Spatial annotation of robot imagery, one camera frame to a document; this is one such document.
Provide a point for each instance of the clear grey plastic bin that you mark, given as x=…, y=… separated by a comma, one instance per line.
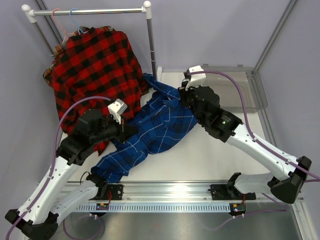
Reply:
x=248, y=82

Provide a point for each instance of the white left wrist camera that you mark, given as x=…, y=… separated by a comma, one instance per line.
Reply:
x=116, y=109

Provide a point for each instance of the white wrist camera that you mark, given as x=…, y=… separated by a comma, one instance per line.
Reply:
x=193, y=77
x=116, y=109

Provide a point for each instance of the silver white clothes rack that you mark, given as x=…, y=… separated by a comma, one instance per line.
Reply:
x=145, y=9

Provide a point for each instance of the blue hanger holding red shirt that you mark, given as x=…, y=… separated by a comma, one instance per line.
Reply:
x=79, y=29

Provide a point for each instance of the red black checked shirt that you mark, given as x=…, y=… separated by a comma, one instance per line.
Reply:
x=100, y=62

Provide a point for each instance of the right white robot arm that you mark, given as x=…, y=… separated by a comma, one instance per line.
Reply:
x=287, y=173

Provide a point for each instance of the pink wire hanger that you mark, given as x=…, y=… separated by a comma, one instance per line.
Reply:
x=66, y=34

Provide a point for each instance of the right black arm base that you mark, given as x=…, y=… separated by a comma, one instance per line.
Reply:
x=222, y=192

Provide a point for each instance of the white slotted cable duct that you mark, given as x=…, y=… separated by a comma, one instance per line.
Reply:
x=169, y=207

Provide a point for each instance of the brown plaid shirt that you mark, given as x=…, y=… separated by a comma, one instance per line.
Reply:
x=58, y=52

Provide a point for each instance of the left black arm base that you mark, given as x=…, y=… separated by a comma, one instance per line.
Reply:
x=109, y=192

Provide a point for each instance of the blue plaid shirt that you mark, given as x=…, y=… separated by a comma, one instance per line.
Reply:
x=162, y=123

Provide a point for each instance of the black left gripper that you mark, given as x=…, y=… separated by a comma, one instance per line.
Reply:
x=125, y=131

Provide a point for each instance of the aluminium mounting rail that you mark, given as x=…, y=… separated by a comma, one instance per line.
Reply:
x=160, y=192

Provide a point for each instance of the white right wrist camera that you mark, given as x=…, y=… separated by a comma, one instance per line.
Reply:
x=193, y=77

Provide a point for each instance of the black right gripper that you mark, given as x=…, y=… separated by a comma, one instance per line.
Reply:
x=184, y=93

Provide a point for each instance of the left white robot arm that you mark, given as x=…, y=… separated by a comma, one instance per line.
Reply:
x=39, y=217

